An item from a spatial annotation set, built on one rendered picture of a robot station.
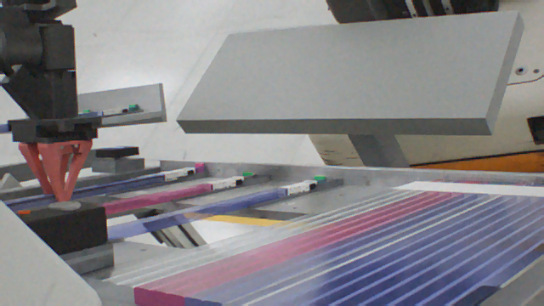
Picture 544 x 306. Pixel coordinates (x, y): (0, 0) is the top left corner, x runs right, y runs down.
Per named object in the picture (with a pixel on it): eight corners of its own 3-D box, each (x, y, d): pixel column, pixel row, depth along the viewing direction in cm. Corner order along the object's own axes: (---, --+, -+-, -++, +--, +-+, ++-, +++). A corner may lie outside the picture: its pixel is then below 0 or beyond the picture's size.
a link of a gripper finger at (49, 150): (53, 209, 85) (47, 125, 84) (14, 204, 89) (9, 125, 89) (98, 200, 91) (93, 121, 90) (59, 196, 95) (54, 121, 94)
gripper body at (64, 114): (60, 137, 83) (57, 69, 83) (6, 135, 89) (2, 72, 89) (104, 132, 89) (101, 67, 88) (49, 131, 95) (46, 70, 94)
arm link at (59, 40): (84, 18, 89) (48, 22, 92) (41, 15, 83) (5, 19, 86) (87, 77, 89) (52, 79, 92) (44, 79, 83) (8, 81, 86)
